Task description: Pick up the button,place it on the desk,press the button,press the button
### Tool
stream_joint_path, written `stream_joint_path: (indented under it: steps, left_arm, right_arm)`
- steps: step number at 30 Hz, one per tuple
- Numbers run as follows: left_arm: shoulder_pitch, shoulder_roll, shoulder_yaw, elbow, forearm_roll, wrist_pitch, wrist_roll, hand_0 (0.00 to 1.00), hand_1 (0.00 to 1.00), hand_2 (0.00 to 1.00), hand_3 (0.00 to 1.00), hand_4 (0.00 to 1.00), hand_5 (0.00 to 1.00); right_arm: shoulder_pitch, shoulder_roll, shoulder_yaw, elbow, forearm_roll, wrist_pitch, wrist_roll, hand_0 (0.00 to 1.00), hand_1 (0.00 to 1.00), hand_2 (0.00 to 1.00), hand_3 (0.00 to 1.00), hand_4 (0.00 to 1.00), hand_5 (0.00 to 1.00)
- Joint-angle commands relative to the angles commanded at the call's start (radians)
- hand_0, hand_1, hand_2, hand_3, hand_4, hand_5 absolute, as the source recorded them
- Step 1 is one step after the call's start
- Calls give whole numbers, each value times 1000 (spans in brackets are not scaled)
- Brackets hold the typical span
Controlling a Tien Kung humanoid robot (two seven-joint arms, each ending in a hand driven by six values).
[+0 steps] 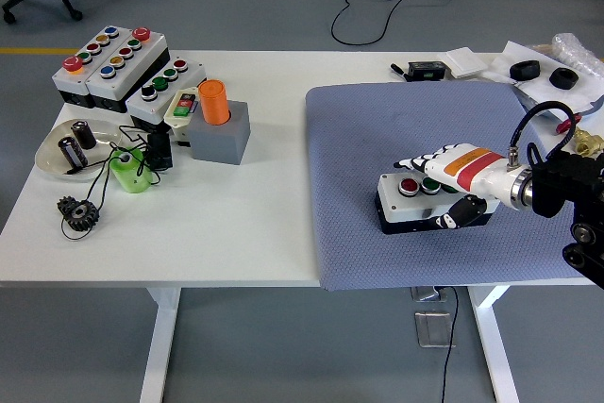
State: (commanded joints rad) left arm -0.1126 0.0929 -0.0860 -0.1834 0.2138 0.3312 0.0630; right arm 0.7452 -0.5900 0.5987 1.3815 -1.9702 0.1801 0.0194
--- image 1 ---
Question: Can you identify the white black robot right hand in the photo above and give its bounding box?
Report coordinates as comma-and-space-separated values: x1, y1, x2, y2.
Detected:
394, 143, 523, 232

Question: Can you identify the four-button white control box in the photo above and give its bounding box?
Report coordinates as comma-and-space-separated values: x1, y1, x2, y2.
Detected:
376, 171, 501, 236
126, 57, 208, 133

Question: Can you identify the black device green label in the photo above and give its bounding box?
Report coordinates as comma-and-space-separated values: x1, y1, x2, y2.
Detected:
406, 60, 447, 82

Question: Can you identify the grey-blue quilted mat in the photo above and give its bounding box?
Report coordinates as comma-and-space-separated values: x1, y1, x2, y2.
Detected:
305, 80, 601, 292

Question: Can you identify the metal floor socket lid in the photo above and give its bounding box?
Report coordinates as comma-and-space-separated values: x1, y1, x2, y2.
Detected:
410, 285, 449, 303

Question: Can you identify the clear bubble wrap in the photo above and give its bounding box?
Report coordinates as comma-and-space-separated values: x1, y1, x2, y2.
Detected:
550, 33, 604, 78

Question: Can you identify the metal floor socket box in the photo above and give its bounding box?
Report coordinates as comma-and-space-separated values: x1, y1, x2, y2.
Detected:
413, 311, 458, 349

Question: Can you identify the white table leg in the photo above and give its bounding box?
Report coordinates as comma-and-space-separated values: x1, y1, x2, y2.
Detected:
466, 285, 520, 403
140, 287, 183, 403

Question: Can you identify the grey plastic block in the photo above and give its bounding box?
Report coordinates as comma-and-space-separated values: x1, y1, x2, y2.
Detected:
187, 100, 250, 166

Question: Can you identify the orange plastic cylinder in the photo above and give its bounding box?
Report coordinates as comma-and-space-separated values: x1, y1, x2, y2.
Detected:
197, 79, 231, 126

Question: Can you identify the small black adapter box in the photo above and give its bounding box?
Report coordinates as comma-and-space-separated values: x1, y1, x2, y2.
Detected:
145, 131, 175, 172

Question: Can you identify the green plastic cylinder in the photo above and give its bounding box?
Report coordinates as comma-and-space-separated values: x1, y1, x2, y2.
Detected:
109, 147, 155, 194

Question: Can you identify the black brown capacitor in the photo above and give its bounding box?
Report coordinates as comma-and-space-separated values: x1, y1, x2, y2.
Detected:
70, 121, 98, 150

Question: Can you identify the large black gear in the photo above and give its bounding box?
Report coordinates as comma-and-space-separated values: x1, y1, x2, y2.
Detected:
69, 202, 103, 233

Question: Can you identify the black striped capacitor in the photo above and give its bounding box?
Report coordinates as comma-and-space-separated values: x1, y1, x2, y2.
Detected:
57, 137, 89, 169

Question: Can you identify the small black gear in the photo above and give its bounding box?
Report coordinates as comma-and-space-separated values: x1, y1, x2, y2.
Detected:
57, 195, 81, 220

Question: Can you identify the shiny metal dish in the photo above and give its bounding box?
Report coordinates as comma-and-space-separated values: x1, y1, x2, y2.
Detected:
35, 118, 125, 182

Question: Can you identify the white wall switch plate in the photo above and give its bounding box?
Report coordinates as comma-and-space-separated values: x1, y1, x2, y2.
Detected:
445, 46, 487, 78

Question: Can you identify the black foam ring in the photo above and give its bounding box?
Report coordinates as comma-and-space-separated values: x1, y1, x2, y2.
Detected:
509, 59, 542, 81
549, 67, 579, 91

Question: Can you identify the brass valve red handle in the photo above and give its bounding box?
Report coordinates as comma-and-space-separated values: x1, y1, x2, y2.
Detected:
555, 112, 604, 158

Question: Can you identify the black cable under table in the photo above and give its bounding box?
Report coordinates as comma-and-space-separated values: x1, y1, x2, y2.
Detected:
441, 285, 461, 403

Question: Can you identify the cream red-green switch box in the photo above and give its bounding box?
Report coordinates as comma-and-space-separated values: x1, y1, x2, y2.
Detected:
163, 87, 202, 147

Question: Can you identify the thin black wire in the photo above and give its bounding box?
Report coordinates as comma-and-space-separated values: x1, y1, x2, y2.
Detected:
59, 124, 164, 242

